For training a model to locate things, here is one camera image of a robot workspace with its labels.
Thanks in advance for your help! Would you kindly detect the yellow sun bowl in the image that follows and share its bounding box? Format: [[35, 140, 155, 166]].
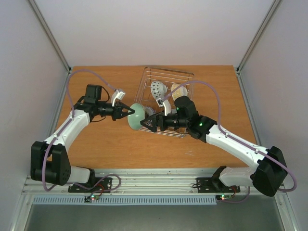
[[171, 83, 188, 101]]

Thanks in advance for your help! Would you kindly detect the right circuit board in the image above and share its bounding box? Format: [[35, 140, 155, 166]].
[[216, 194, 233, 201]]

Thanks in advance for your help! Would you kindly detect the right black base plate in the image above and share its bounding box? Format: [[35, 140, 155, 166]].
[[196, 178, 241, 193]]

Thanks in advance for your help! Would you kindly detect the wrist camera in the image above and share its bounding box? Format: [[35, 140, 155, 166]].
[[156, 98, 171, 116], [111, 89, 126, 106]]

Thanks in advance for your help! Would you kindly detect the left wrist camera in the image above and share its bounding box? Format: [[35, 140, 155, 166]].
[[111, 89, 126, 106]]

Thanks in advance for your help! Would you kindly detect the circuit board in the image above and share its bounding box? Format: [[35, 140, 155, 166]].
[[216, 194, 233, 201], [84, 195, 100, 203]]

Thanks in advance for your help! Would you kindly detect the aluminium rail frame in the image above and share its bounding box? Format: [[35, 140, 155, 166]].
[[0, 0, 308, 231]]

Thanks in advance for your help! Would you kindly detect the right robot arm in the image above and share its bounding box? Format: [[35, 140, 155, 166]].
[[140, 96, 288, 197]]

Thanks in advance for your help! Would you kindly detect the red patterned bowl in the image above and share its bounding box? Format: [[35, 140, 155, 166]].
[[144, 107, 155, 117]]

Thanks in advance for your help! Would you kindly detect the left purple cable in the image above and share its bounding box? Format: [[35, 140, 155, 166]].
[[42, 69, 122, 192]]

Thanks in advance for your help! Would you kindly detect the wire dish rack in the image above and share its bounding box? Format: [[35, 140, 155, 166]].
[[133, 66, 195, 140]]

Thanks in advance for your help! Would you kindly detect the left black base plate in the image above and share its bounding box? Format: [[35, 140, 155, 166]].
[[68, 177, 113, 193]]

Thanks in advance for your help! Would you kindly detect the left circuit board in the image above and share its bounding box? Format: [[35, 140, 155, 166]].
[[84, 195, 100, 203]]

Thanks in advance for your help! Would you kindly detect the pink scale pattern bowl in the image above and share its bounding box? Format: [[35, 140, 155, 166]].
[[150, 81, 167, 100]]

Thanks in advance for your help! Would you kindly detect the blue slotted cable duct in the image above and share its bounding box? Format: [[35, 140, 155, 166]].
[[32, 195, 217, 205]]

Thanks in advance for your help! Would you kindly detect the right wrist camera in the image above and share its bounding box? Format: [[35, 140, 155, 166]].
[[156, 98, 171, 116]]

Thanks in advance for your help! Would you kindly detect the pale green bowl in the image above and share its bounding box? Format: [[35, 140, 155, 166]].
[[127, 103, 145, 130]]

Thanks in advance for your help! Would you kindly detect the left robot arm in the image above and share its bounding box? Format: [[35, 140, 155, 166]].
[[30, 84, 134, 192]]

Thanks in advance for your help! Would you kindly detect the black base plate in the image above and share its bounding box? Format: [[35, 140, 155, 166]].
[[196, 178, 241, 193], [68, 177, 113, 193]]

